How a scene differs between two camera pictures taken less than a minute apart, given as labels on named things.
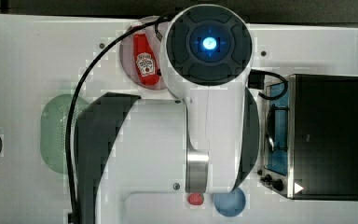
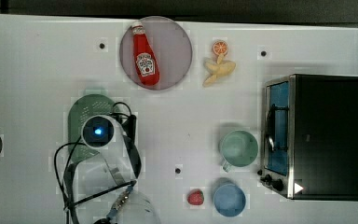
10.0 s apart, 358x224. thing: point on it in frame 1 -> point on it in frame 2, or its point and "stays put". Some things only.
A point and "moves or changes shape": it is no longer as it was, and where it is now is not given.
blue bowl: x=230 y=204 stays put
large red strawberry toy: x=196 y=199 stays put
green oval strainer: x=53 y=126 moves or changes shape
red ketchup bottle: x=146 y=62 stays put
